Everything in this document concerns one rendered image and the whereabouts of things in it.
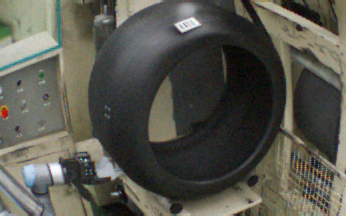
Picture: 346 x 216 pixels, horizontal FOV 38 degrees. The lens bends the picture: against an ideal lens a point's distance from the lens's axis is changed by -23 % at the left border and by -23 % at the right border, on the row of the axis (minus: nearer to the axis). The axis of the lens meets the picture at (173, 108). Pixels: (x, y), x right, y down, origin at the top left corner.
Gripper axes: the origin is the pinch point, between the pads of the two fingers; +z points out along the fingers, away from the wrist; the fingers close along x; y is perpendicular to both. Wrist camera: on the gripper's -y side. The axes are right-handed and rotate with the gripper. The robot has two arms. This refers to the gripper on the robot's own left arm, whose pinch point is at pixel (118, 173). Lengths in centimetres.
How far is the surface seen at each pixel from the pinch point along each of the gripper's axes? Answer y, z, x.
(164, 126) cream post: 0.4, 27.6, 26.8
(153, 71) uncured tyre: 34.4, 5.7, -12.3
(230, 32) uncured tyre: 44, 28, -12
